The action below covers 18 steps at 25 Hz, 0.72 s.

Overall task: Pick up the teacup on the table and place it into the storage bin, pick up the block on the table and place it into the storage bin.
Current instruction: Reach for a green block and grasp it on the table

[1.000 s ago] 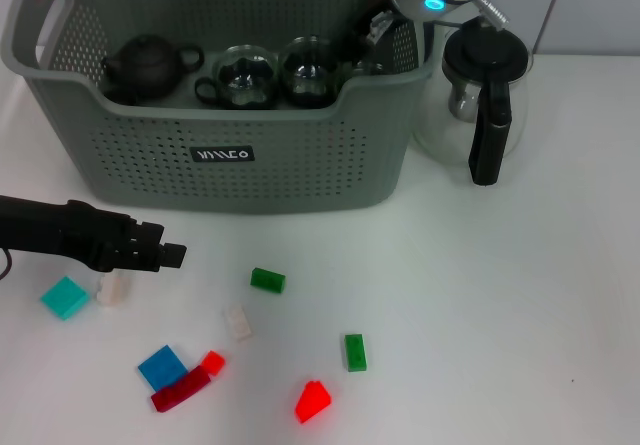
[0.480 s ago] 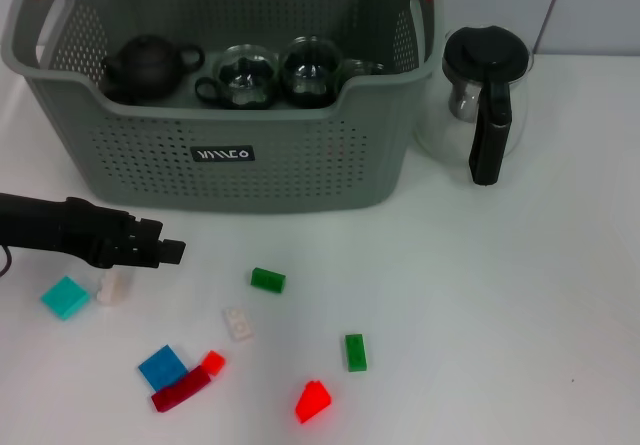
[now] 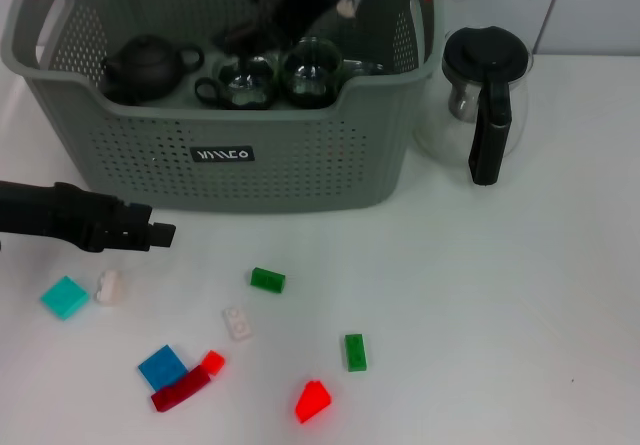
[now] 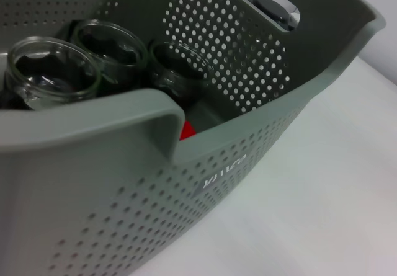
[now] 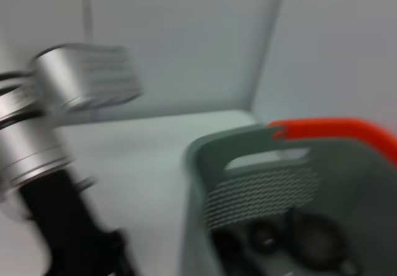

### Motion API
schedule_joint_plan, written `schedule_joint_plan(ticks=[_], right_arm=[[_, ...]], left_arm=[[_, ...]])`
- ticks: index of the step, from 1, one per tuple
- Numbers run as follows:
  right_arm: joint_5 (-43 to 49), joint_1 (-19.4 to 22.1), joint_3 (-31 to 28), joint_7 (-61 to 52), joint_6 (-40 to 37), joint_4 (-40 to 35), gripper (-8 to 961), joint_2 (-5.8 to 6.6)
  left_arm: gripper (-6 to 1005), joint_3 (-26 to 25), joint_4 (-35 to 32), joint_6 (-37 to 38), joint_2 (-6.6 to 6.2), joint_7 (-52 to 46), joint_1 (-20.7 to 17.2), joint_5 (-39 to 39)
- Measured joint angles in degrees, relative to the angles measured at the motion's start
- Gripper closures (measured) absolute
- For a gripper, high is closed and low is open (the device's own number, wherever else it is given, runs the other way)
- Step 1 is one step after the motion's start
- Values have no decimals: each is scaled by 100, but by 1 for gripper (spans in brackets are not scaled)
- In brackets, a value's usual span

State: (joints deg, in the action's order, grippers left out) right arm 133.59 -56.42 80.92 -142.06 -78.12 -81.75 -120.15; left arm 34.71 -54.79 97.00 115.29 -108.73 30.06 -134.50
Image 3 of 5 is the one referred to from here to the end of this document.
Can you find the teal toy brick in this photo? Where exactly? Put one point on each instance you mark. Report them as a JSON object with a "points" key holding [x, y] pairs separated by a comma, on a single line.
{"points": [[65, 297]]}

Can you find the pale pink toy brick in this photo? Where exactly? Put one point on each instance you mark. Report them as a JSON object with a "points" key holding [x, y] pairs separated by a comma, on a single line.
{"points": [[110, 287]]}

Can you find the glass carafe black lid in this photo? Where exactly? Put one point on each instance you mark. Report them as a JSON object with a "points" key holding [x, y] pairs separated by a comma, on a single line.
{"points": [[487, 55]]}

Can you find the clear white toy brick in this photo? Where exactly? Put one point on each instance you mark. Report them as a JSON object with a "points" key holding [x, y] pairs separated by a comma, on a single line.
{"points": [[237, 322]]}

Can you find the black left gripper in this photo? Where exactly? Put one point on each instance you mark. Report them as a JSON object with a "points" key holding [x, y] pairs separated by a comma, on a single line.
{"points": [[55, 212]]}

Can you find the black clay teapot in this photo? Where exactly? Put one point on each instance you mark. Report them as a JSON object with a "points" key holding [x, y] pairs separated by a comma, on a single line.
{"points": [[145, 65]]}

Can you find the green toy brick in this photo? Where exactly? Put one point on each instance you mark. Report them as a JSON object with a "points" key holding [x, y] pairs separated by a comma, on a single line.
{"points": [[267, 280], [356, 352]]}

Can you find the small orange-red toy brick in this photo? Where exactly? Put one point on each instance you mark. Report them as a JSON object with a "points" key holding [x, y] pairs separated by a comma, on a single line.
{"points": [[214, 362]]}

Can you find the dark red long brick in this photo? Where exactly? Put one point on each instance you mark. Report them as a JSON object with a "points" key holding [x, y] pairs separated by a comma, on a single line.
{"points": [[180, 389]]}

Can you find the blue toy brick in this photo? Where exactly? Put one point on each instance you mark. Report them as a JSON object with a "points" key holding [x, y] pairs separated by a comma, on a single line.
{"points": [[161, 365]]}

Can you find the red sloped toy brick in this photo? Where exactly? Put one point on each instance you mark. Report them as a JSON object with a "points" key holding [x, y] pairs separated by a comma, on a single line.
{"points": [[312, 402]]}

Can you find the grey perforated storage bin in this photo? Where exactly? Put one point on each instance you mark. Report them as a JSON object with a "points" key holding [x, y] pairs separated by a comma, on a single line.
{"points": [[150, 165]]}

